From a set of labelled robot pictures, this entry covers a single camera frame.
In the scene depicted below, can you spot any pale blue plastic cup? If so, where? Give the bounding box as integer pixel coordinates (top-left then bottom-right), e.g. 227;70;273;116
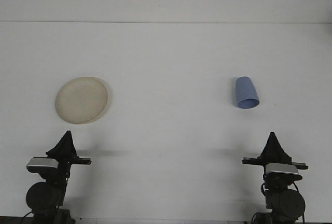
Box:
234;76;260;110

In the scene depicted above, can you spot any pale cream round plate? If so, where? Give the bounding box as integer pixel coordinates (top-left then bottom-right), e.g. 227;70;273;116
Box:
54;76;113;125

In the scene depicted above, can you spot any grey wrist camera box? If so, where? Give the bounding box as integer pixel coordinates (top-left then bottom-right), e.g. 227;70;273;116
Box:
264;163;303;182
26;157;59;173

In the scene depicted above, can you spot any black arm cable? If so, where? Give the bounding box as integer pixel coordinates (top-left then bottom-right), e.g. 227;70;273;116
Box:
21;211;34;224
260;182;306;224

